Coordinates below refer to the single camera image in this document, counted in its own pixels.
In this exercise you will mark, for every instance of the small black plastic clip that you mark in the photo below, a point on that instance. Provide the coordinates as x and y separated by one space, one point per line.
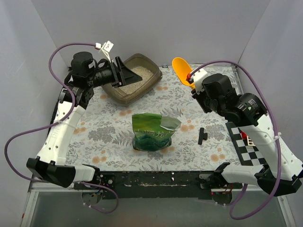
202 136

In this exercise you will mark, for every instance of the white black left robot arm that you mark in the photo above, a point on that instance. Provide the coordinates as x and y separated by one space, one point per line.
50 162

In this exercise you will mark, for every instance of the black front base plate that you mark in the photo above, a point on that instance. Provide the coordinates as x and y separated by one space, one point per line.
157 184

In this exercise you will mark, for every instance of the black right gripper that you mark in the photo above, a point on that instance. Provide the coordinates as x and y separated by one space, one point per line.
195 95

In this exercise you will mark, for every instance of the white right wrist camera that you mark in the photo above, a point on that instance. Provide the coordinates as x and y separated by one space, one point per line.
195 80

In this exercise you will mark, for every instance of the green litter bag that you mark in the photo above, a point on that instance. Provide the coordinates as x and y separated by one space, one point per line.
152 131

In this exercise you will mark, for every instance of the black white checkerboard plate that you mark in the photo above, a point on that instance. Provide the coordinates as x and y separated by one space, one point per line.
248 155

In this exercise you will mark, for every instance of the brown plastic litter box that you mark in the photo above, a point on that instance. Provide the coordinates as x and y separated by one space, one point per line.
144 67

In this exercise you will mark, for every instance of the floral patterned table mat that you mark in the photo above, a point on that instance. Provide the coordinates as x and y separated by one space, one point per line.
103 136

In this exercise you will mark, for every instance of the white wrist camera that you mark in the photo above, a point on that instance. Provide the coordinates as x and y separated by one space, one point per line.
195 80
106 48

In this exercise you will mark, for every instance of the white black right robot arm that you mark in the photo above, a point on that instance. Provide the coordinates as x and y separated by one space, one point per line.
251 116

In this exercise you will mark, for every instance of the red white small bracket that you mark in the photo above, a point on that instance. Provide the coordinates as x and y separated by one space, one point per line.
248 140

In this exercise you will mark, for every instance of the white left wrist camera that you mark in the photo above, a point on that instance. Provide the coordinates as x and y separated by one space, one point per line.
106 48

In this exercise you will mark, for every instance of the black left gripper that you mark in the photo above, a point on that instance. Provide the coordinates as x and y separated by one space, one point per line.
116 74

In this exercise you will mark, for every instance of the orange plastic scoop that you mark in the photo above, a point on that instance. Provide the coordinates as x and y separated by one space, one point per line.
182 69

